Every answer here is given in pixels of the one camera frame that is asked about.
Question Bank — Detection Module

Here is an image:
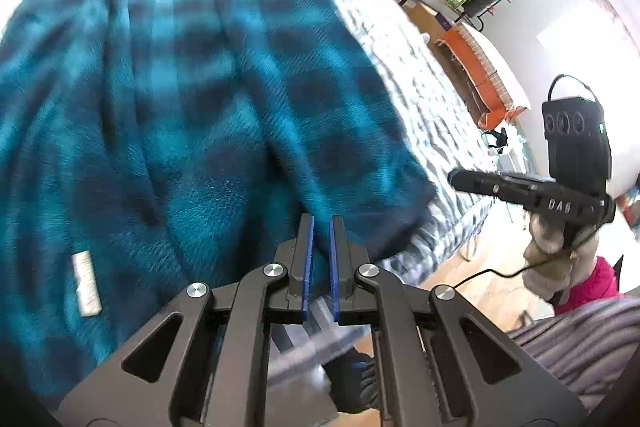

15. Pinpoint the blue white striped quilt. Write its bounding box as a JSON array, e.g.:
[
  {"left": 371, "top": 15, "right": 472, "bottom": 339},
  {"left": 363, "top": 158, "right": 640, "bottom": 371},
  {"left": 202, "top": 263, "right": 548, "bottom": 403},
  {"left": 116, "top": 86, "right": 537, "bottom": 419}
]
[{"left": 100, "top": 0, "right": 501, "bottom": 293}]

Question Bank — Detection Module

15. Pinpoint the person's grey striped garment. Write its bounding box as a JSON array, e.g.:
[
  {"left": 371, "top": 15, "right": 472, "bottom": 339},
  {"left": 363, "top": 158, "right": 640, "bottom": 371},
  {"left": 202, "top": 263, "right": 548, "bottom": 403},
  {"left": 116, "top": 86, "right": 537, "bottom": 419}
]
[{"left": 510, "top": 294, "right": 640, "bottom": 413}]

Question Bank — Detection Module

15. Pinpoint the person's right hand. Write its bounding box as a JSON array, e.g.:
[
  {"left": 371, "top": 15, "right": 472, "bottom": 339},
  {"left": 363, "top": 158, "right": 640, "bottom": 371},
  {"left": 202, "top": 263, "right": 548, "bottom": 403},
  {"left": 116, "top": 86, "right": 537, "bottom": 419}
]
[{"left": 522, "top": 212, "right": 601, "bottom": 305}]

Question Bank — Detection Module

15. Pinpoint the brown cardboard box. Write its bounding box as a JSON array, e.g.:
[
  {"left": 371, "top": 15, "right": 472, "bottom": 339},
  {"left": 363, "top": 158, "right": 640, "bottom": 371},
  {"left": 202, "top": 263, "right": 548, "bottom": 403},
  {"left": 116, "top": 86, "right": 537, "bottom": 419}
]
[{"left": 402, "top": 0, "right": 453, "bottom": 38}]

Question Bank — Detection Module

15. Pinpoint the teal plaid fleece jacket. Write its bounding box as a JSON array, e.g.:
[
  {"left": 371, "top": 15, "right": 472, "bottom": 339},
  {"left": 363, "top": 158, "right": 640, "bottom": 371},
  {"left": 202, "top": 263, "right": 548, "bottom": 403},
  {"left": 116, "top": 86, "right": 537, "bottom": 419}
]
[{"left": 0, "top": 0, "right": 438, "bottom": 373}]

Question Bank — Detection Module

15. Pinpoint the white cushion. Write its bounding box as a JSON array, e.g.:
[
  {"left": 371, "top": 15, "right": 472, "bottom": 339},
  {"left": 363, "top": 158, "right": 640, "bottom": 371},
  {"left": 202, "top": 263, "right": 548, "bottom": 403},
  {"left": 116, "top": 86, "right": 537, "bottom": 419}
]
[{"left": 460, "top": 24, "right": 531, "bottom": 108}]

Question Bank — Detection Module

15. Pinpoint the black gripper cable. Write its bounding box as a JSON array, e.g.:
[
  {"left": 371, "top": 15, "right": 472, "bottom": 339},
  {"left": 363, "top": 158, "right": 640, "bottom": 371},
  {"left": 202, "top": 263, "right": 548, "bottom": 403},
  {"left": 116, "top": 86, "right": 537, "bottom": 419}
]
[{"left": 452, "top": 227, "right": 596, "bottom": 290}]

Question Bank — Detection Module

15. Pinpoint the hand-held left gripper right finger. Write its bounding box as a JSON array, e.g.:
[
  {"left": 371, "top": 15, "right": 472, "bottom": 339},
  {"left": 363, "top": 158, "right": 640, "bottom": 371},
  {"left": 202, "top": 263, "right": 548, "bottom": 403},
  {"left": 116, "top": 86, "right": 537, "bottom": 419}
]
[{"left": 329, "top": 215, "right": 585, "bottom": 427}]

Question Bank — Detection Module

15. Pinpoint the black electronic device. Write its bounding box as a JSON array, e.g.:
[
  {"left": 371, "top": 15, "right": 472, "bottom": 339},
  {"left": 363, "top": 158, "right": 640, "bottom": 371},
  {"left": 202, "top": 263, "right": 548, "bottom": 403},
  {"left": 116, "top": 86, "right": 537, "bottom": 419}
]
[{"left": 482, "top": 127, "right": 511, "bottom": 155}]

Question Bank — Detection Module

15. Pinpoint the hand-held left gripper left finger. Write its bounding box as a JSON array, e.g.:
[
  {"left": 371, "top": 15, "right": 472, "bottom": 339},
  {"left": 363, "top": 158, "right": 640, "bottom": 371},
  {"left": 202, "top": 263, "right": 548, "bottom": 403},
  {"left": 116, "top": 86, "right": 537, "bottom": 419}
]
[{"left": 57, "top": 213, "right": 316, "bottom": 427}]

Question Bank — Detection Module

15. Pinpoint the window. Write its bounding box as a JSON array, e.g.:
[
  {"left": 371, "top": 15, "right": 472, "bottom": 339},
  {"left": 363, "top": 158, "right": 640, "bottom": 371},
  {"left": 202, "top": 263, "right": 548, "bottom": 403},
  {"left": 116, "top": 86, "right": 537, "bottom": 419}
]
[{"left": 537, "top": 27, "right": 640, "bottom": 188}]

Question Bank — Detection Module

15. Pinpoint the person's right forearm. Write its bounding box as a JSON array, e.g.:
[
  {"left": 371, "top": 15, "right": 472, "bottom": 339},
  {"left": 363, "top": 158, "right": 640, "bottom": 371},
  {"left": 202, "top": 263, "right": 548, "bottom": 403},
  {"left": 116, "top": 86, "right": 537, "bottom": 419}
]
[{"left": 552, "top": 256, "right": 626, "bottom": 315}]

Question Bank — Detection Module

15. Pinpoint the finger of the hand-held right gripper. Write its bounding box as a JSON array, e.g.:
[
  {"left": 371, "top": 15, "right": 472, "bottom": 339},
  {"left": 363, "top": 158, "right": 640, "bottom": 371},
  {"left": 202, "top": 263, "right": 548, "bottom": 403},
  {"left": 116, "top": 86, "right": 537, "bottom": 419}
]
[{"left": 447, "top": 168, "right": 545, "bottom": 208}]

